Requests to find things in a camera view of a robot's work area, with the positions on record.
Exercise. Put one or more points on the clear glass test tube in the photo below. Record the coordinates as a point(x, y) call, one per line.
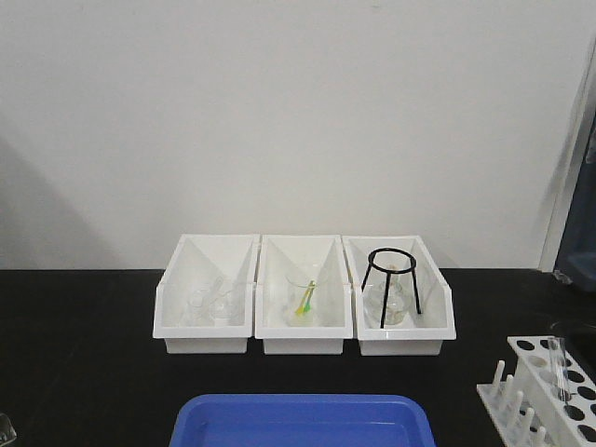
point(558, 368)

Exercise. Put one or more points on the white test tube rack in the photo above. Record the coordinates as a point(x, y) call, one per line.
point(523, 407)

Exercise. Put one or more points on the glass beaker with droppers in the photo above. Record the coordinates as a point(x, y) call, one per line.
point(300, 309)

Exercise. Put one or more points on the middle white storage bin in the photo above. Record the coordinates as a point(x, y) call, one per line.
point(318, 257)

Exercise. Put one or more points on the white storage bin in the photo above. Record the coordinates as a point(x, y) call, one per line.
point(199, 259)
point(417, 335)
point(318, 257)

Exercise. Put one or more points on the black metal tripod stand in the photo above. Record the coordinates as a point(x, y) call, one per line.
point(393, 261)

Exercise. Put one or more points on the clear glassware in left bin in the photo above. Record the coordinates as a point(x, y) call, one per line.
point(217, 303)

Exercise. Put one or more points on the left white storage bin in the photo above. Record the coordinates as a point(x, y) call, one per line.
point(199, 259)

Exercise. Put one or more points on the round glass flask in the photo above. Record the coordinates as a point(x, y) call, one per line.
point(392, 304)

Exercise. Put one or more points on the right white storage bin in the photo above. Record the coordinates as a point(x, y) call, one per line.
point(417, 335)

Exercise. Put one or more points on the blue plastic tray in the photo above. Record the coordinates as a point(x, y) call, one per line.
point(301, 420)

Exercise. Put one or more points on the grey blue drying pegboard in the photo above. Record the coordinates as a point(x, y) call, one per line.
point(576, 256)

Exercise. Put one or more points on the glass beaker on counter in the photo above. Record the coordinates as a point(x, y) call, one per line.
point(8, 434)

